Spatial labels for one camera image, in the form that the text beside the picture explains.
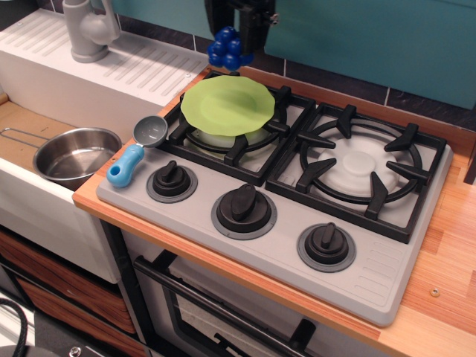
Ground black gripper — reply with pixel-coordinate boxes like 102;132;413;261
205;0;279;55

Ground blue toy blueberry cluster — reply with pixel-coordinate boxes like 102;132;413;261
207;26;254;71

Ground green plastic plate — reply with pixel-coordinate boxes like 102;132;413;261
181;75;276;137

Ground white toy sink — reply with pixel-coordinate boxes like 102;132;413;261
1;10;208;283

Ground stainless steel pot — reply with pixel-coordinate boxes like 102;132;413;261
1;127;122;191

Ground black left burner grate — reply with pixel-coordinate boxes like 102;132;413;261
162;71;316;186

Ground black burner grate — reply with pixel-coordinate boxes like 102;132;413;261
266;103;452;244
162;71;316;186

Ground grey toy faucet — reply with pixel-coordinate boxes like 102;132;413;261
62;0;120;63

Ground black left stove knob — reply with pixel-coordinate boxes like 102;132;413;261
147;160;198;204

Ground black stove knob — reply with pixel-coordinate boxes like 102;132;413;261
147;160;198;204
297;222;357;273
211;184;277;240

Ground black middle stove knob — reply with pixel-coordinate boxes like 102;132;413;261
211;184;277;240

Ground black right burner grate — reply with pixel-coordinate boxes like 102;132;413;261
266;103;452;244

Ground black right stove knob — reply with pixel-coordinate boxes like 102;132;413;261
297;222;357;273

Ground grey toy stove top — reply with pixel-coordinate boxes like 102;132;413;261
95;70;454;328

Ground wooden drawer fronts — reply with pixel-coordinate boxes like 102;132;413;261
1;227;146;356

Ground grey spoon blue handle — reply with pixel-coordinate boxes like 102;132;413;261
106;115;169;188

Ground oven door with handle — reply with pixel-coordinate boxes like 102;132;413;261
132;250;384;356

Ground black braided cable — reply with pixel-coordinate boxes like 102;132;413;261
0;297;30;354

